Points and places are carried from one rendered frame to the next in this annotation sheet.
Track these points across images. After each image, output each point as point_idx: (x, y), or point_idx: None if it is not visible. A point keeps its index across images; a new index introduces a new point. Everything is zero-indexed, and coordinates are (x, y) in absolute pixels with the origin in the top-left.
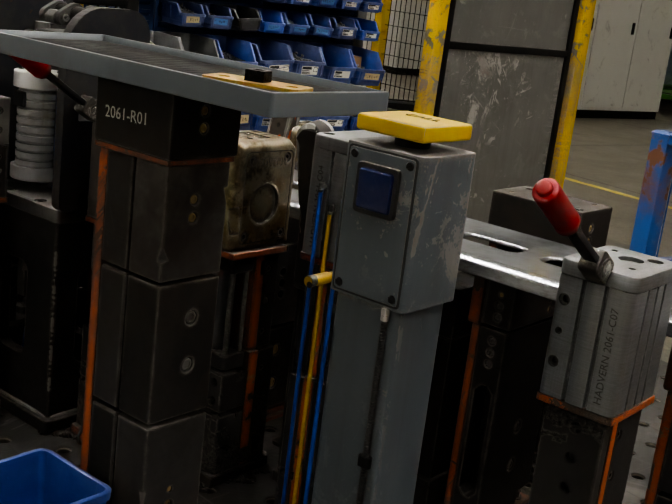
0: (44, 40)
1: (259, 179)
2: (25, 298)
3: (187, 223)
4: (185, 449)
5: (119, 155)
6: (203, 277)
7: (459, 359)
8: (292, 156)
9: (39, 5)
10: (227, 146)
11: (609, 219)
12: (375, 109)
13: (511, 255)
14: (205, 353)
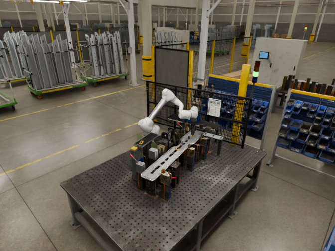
0: (152, 134)
1: None
2: None
3: (144, 149)
4: (146, 163)
5: None
6: (146, 153)
7: None
8: (161, 149)
9: (172, 129)
10: (146, 145)
11: (175, 169)
12: (141, 147)
13: (158, 164)
14: (146, 158)
